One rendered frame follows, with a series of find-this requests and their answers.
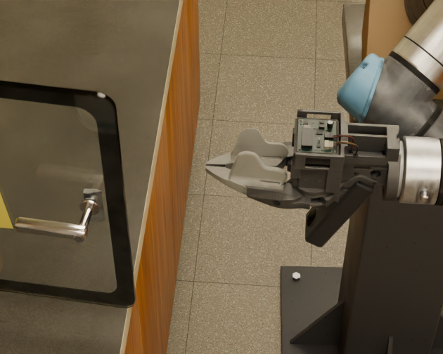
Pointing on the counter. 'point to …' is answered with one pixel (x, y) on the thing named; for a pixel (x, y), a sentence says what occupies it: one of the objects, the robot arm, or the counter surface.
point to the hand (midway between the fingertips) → (216, 171)
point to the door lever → (39, 227)
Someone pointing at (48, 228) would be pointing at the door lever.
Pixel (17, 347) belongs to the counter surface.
